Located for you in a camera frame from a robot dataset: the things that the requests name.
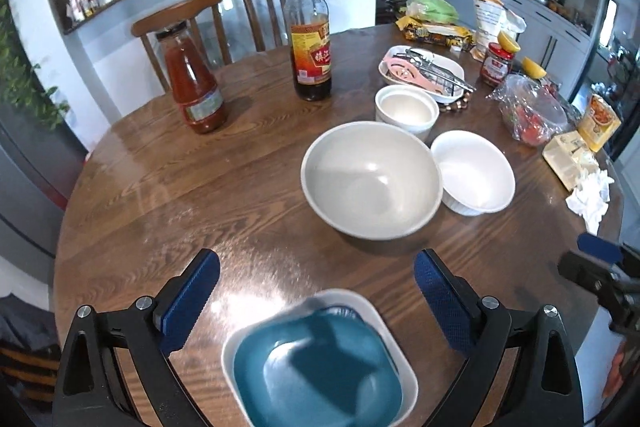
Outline red chili sauce jar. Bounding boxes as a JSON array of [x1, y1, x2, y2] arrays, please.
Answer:
[[480, 43, 517, 88]]

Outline red sauce bottle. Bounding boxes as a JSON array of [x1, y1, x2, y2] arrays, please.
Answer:
[[155, 23, 226, 135]]

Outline yellow snack pack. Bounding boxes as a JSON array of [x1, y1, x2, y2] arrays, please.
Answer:
[[396, 17, 477, 52]]

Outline crumpled white tissue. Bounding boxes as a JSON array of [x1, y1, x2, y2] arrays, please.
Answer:
[[565, 167, 616, 235]]

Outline yellow food packet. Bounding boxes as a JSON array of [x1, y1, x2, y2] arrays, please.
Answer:
[[577, 93, 622, 152]]

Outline beige paper box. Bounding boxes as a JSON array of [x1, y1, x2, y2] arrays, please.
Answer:
[[542, 132, 601, 190]]

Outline dark vinegar bottle yellow cap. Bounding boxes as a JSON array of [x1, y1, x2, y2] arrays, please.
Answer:
[[282, 0, 333, 102]]

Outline lemon half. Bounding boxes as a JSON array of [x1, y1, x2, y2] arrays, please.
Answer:
[[521, 56, 548, 79], [497, 30, 521, 54]]

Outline clear plastic container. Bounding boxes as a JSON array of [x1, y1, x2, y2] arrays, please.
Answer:
[[492, 74, 571, 148]]

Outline white and orange paper bag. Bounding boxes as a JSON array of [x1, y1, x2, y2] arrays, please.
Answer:
[[469, 0, 527, 50]]

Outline white square plate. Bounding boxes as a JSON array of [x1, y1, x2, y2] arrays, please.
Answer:
[[221, 288, 419, 427]]

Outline metal tongs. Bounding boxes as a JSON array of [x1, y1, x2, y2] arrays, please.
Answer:
[[395, 48, 477, 95]]

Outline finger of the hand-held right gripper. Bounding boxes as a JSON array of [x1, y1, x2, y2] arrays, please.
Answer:
[[576, 232, 640, 279], [557, 250, 640, 343]]

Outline blue square bowl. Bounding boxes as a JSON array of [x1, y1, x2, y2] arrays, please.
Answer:
[[232, 305, 403, 427]]

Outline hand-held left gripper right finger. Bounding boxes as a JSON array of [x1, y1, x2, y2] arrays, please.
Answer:
[[413, 248, 583, 427]]

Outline green vegetable bag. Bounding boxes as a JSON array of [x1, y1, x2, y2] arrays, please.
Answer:
[[405, 0, 460, 25]]

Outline pink egg separator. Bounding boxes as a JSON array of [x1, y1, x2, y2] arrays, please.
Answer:
[[382, 52, 451, 96]]

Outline white oval dish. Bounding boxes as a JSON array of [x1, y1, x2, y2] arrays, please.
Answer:
[[378, 45, 466, 102]]

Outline wide white ribbed bowl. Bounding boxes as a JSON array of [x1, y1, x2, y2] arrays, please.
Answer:
[[430, 130, 516, 216]]

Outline large white bowl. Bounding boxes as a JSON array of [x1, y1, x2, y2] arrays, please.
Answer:
[[300, 121, 443, 241]]

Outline leafy green plant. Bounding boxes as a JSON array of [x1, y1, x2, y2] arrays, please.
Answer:
[[0, 0, 71, 130]]

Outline wooden bead trivet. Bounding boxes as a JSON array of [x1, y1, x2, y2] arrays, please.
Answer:
[[439, 89, 474, 114]]

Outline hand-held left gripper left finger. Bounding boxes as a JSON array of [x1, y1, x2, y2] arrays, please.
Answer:
[[52, 248, 222, 427]]

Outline small white ribbed ramekin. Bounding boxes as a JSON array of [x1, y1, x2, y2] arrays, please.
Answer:
[[375, 85, 440, 142]]

